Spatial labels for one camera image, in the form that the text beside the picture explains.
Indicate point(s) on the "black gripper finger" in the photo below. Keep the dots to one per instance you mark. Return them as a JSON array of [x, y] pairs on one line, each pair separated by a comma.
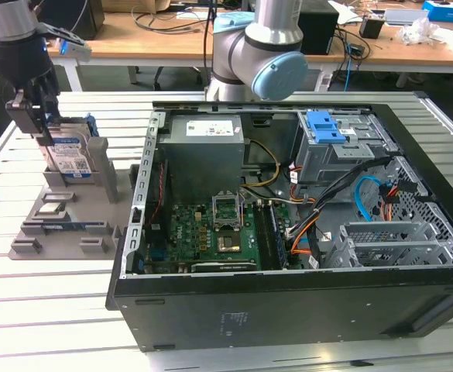
[[25, 112], [52, 97]]

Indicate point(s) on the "hard disk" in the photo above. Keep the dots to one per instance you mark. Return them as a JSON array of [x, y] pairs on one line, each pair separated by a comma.
[[71, 155]]

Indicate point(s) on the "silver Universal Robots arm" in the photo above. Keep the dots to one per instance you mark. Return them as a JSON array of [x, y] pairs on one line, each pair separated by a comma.
[[265, 23]]

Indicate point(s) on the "grey metal disk bay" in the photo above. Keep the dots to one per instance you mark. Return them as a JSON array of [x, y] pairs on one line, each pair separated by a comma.
[[385, 244]]

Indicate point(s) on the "black computer tower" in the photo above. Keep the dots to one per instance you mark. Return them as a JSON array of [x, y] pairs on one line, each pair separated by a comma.
[[94, 23]]

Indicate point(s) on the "silver CPU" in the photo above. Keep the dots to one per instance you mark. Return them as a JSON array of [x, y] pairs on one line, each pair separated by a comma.
[[51, 209]]

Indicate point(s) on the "grey parts rack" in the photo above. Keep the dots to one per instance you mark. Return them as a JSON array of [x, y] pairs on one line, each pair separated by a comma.
[[83, 209]]

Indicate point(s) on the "blue RAM stick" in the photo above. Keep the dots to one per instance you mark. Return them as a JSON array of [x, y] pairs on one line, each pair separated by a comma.
[[65, 226]]

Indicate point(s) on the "brown cardboard box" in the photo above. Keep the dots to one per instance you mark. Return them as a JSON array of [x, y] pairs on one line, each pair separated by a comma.
[[133, 4]]

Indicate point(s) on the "white keyboard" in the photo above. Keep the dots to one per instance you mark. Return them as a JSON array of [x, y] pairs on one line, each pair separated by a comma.
[[195, 15]]

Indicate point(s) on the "grey power supply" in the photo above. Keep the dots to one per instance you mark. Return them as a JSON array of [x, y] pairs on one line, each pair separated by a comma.
[[203, 162]]

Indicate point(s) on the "green motherboard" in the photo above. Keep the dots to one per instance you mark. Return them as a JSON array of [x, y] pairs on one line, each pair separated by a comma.
[[187, 232]]

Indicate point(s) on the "thin locking lever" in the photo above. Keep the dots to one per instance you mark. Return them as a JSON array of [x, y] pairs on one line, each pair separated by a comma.
[[242, 211]]

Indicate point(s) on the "CPU socket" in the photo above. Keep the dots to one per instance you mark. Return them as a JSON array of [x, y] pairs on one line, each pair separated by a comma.
[[229, 242]]

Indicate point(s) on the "black graphics card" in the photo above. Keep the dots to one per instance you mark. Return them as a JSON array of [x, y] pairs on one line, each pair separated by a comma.
[[222, 266]]

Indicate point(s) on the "black RAM slot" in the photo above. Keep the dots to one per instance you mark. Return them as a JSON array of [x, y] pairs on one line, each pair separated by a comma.
[[265, 240]]

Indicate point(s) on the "installed RAM stick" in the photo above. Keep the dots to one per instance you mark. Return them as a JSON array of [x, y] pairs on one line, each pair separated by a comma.
[[278, 236]]

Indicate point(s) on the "blue plastic drive latch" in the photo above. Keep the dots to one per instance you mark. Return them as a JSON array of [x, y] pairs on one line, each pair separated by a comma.
[[319, 128]]

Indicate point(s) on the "grey metal drive cage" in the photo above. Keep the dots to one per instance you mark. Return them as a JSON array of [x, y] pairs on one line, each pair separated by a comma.
[[319, 162]]

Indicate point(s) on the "black speaker box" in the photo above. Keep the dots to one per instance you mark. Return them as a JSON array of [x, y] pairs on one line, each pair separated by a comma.
[[319, 27]]

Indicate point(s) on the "black PC case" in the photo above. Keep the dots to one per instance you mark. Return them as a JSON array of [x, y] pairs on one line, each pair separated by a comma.
[[249, 310]]

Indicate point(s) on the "white paper sheet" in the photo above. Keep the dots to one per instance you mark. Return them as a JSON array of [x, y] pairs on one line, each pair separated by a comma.
[[344, 15]]

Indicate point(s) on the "small black box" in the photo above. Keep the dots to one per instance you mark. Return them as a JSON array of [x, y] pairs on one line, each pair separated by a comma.
[[371, 28]]

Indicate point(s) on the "flat grey box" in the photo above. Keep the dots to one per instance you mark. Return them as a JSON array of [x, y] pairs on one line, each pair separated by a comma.
[[404, 16]]

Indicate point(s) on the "crumpled clear plastic bag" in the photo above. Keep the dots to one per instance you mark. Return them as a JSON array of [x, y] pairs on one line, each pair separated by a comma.
[[416, 31]]

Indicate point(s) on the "white box black inset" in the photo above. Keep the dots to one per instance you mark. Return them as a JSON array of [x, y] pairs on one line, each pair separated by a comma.
[[447, 38]]

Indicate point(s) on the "blue cardboard box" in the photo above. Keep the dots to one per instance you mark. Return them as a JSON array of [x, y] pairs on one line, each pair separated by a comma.
[[447, 11]]

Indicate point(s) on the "black camera bracket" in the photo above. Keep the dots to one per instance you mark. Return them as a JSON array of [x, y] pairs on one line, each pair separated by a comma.
[[63, 34]]

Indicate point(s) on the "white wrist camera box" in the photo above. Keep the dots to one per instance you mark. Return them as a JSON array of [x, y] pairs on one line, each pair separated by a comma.
[[77, 49]]

